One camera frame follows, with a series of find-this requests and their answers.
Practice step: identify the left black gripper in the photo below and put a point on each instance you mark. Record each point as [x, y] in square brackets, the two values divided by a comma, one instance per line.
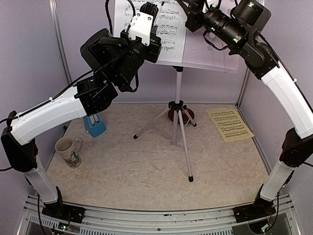
[154, 54]

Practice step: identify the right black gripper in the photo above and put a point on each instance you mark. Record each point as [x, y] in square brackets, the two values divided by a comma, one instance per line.
[193, 22]

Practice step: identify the white sheet music page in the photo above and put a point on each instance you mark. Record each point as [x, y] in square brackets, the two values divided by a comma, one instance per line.
[171, 27]

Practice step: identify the white perforated music stand desk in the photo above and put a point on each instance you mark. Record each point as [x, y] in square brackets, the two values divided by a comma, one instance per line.
[198, 54]

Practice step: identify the silver tripod stand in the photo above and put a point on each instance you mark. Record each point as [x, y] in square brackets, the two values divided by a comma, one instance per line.
[181, 118]

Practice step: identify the yellowed sheet music page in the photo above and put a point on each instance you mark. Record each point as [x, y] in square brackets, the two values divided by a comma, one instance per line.
[229, 124]

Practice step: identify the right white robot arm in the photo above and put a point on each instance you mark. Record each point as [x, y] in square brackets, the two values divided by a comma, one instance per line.
[241, 32]

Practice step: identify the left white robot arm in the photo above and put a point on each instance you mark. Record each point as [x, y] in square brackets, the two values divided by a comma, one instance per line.
[114, 63]

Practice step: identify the blue metronome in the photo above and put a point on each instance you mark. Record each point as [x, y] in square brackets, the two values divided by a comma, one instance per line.
[94, 125]

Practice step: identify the cream dragon mug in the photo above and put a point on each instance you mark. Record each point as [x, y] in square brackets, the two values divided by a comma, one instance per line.
[69, 149]

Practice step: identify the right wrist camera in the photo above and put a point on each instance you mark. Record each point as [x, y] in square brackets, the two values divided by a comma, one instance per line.
[209, 4]

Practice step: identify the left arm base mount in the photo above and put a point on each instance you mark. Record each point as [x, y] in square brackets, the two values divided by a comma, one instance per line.
[64, 212]

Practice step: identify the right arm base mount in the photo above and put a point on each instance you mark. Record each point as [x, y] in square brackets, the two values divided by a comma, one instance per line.
[252, 212]

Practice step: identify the front aluminium rail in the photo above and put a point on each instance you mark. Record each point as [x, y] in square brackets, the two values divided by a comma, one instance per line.
[106, 221]

